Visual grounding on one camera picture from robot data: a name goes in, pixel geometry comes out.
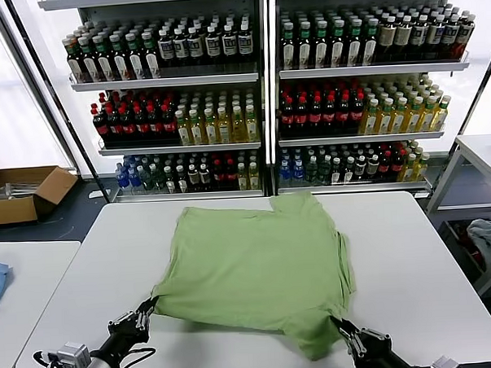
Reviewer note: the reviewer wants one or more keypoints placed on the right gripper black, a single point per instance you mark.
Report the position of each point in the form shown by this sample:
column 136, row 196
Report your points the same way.
column 375, row 353

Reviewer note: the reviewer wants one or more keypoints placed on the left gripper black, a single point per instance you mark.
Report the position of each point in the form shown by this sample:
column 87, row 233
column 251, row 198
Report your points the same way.
column 124, row 340

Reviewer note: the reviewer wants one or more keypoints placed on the light green t-shirt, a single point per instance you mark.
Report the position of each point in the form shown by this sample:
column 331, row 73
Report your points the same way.
column 253, row 265

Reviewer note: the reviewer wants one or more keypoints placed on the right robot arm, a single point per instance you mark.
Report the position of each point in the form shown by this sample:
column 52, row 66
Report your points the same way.
column 408, row 367

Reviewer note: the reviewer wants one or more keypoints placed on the small white floor object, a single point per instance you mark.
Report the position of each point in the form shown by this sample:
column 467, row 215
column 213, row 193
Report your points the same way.
column 94, row 194

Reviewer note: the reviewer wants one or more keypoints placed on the dark storage bin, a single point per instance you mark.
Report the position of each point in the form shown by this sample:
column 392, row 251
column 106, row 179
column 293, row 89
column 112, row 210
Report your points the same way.
column 456, row 244

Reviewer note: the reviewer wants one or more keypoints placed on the dark green drink bottle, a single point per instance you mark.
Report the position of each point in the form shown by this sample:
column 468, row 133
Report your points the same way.
column 312, row 172
column 158, row 179
column 147, row 180

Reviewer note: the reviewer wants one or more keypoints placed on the blue water bottle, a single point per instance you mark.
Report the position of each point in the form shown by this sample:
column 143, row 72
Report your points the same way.
column 298, row 170
column 285, row 171
column 121, row 179
column 134, row 178

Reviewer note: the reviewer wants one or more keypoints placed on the white cap dark bottle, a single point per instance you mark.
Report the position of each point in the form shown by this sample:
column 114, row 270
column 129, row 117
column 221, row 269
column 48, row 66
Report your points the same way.
column 373, row 168
column 336, row 172
column 182, row 180
column 348, row 171
column 361, row 170
column 205, row 177
column 193, row 178
column 170, row 181

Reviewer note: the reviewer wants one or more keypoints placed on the red fabric item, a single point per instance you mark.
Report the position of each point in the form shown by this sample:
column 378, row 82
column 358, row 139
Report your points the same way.
column 478, row 258

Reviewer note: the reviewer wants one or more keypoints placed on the red cap cola bottle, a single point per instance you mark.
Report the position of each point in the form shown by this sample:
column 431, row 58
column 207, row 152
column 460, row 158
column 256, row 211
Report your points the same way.
column 343, row 114
column 329, row 115
column 397, row 166
column 218, row 176
column 385, row 167
column 127, row 126
column 287, row 117
column 168, row 124
column 357, row 114
column 141, row 125
column 316, row 115
column 155, row 124
column 301, row 116
column 231, row 175
column 113, row 126
column 99, row 127

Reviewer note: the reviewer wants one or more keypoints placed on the grey crumpled cloth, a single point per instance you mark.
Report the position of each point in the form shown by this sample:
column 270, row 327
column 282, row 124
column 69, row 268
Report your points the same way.
column 490, row 238

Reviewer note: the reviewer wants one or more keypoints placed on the brown cardboard box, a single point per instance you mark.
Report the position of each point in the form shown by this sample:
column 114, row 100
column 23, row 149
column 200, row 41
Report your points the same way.
column 10, row 210

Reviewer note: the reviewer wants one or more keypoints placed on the clear plastic packs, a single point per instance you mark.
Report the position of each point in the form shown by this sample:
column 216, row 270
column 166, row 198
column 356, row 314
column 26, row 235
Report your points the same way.
column 21, row 189

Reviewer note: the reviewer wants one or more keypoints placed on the yellow drink bottle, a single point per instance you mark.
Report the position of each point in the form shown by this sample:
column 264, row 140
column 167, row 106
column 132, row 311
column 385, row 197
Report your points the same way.
column 243, row 178
column 409, row 169
column 183, row 129
column 370, row 119
column 210, row 128
column 254, row 177
column 385, row 118
column 400, row 118
column 238, row 126
column 251, row 126
column 441, row 115
column 414, row 117
column 224, row 128
column 428, row 117
column 196, row 129
column 421, row 168

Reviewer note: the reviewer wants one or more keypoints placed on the white metal drink shelf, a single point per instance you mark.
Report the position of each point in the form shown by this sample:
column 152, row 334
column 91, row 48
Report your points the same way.
column 163, row 82
column 367, row 70

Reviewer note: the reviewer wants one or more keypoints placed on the green cap dark tea bottle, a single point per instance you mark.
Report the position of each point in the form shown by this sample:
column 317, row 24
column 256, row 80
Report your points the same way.
column 152, row 61
column 371, row 46
column 321, row 48
column 120, row 63
column 355, row 46
column 74, row 65
column 338, row 47
column 289, row 49
column 305, row 49
column 104, row 64
column 89, row 64
column 136, row 62

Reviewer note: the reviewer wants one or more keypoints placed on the blue white label dark bottle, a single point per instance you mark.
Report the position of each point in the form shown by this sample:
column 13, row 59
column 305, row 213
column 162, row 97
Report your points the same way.
column 213, row 46
column 451, row 35
column 195, row 47
column 165, row 49
column 229, row 45
column 436, row 35
column 181, row 48
column 420, row 35
column 465, row 36
column 245, row 44

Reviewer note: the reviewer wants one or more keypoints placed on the beige label dark bottle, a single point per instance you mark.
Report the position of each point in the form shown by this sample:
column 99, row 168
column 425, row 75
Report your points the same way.
column 403, row 36
column 388, row 37

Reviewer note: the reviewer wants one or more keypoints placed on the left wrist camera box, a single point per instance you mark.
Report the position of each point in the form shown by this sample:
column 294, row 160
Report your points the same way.
column 71, row 356

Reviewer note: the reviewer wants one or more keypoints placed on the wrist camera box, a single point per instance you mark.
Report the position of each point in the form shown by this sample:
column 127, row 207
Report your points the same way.
column 445, row 364
column 71, row 356

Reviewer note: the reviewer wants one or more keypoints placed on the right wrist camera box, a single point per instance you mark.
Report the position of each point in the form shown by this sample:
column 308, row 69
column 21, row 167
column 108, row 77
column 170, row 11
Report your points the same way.
column 445, row 364

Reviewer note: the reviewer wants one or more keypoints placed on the white metal frame table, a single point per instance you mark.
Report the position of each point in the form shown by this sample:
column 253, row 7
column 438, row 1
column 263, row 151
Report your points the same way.
column 472, row 145

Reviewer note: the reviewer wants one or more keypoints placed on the black slanted frame post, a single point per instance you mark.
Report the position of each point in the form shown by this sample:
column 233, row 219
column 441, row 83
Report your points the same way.
column 473, row 100
column 43, row 78

